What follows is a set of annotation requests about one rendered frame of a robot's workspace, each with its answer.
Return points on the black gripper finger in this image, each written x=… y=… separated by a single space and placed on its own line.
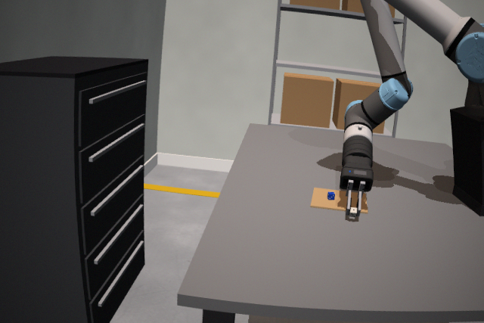
x=360 y=194
x=349 y=199

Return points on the white die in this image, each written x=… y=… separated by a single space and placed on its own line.
x=353 y=212

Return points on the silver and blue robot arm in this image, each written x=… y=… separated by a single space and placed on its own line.
x=462 y=39

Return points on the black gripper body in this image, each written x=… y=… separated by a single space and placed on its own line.
x=357 y=159

